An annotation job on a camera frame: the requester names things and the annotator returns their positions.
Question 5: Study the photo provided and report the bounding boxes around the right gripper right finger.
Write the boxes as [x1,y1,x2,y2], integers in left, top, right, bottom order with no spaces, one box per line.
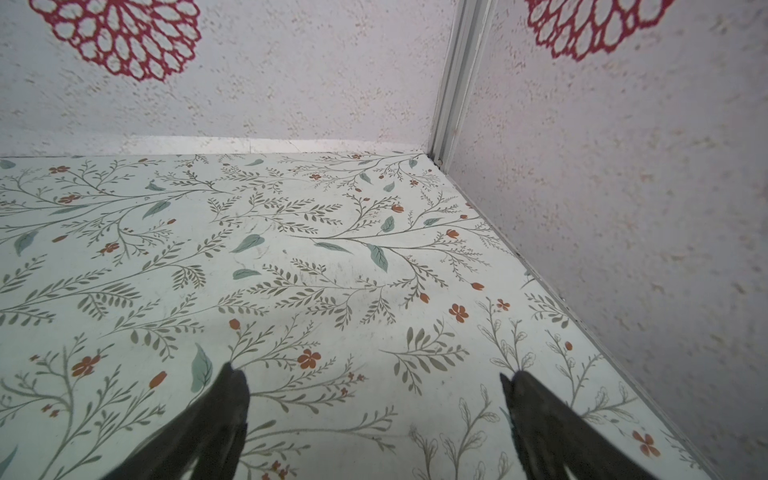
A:
[499,371,654,480]

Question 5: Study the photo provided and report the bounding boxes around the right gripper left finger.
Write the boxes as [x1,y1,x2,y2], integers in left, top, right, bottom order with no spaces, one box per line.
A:
[105,362,250,480]

